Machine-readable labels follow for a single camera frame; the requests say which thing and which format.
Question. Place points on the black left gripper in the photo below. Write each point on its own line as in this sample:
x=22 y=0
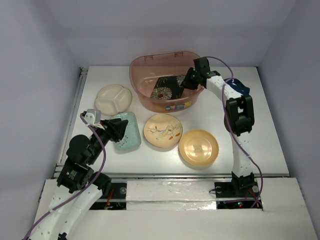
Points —
x=117 y=132

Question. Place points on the beige bird-painted plate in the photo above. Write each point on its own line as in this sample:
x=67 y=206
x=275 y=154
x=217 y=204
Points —
x=163 y=130

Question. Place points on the cream three-section plate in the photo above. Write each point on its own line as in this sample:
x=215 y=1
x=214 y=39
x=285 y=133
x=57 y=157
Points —
x=113 y=99

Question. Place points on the dark blue leaf-shaped dish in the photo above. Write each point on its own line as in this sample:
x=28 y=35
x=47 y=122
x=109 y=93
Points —
x=238 y=86

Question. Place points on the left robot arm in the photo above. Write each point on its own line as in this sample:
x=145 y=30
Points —
x=78 y=186

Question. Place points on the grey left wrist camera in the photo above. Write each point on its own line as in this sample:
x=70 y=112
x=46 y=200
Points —
x=92 y=117

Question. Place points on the black floral square plate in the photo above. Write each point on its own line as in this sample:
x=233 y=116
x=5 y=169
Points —
x=168 y=88

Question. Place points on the light teal divided tray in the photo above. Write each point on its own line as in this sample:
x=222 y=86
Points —
x=132 y=138

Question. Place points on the pink translucent plastic bin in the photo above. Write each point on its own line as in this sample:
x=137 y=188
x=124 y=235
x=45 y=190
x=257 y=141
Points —
x=144 y=72

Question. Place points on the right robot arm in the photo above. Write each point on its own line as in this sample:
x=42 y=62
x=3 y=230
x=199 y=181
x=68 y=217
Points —
x=239 y=119

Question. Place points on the orange round bear plate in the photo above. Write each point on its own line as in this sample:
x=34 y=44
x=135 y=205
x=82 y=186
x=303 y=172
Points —
x=198 y=148

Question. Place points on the aluminium frame rail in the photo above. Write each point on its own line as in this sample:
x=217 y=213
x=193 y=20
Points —
x=71 y=122

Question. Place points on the blue yellow bin label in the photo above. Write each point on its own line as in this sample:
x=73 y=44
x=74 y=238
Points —
x=178 y=107

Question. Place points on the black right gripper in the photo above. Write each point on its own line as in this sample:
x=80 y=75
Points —
x=186 y=82

